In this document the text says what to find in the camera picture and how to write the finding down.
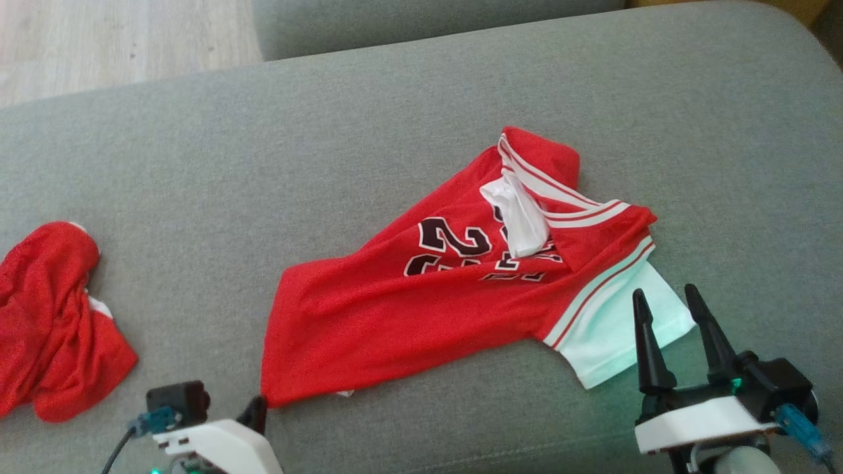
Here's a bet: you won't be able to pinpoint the large grey sofa seat cushion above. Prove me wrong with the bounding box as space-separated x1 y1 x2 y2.
0 0 843 474

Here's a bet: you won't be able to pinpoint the left thin black cable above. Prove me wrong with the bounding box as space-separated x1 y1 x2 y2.
101 428 137 474

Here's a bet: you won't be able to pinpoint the red basketball jersey white trim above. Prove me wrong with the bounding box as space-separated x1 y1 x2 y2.
260 126 697 409

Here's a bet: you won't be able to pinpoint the small grey sofa cushion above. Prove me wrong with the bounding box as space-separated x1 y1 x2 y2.
252 0 626 62

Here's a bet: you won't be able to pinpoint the right teal cable connector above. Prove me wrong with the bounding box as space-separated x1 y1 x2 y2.
775 403 832 458

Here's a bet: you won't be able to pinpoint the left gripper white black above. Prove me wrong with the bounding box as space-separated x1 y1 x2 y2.
153 394 284 474

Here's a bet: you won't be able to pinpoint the teal cable connector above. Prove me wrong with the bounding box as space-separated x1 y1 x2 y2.
775 403 832 458
127 406 183 438

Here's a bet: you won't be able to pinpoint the red mesh sports shorts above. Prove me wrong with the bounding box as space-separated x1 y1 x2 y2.
0 221 139 423

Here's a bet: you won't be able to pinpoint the left teal cable connector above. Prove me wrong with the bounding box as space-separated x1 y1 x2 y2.
127 406 183 438

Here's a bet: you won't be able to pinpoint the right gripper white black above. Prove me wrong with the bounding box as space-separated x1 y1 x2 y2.
632 283 781 456

